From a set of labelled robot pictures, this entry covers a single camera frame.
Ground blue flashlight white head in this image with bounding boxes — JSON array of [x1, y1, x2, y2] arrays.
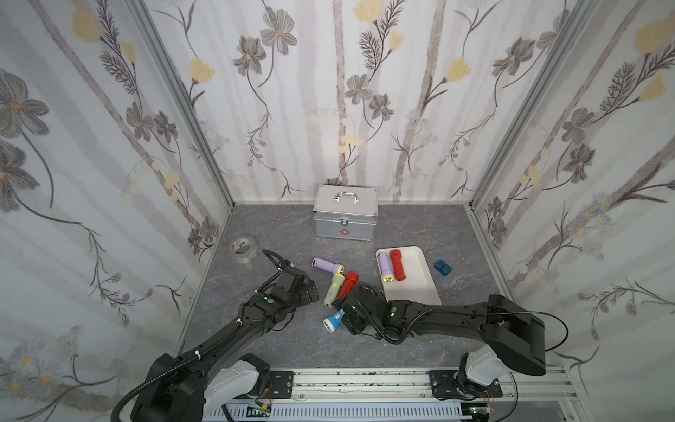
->
[[323, 311, 345, 333]]

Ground aluminium frame rail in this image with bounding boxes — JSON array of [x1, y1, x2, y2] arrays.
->
[[141, 337, 586, 422]]

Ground short red flashlight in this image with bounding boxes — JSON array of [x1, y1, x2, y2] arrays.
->
[[390, 249, 407, 281]]

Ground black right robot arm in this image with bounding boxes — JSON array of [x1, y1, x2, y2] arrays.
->
[[334, 285, 547, 376]]

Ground purple flashlight yellow rim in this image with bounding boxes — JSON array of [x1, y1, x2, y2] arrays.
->
[[312, 257, 345, 274]]

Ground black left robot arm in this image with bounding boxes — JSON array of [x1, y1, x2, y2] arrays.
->
[[110, 266, 318, 421]]

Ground silver metal first-aid case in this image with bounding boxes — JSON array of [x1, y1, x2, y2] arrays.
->
[[313, 185, 379, 241]]

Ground small blue block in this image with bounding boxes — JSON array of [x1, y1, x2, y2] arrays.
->
[[433, 260, 453, 277]]

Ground white plastic tray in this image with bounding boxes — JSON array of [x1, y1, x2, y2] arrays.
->
[[375, 246, 441, 305]]

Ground clear packing tape roll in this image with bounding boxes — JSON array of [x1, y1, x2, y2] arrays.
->
[[229, 235, 258, 264]]

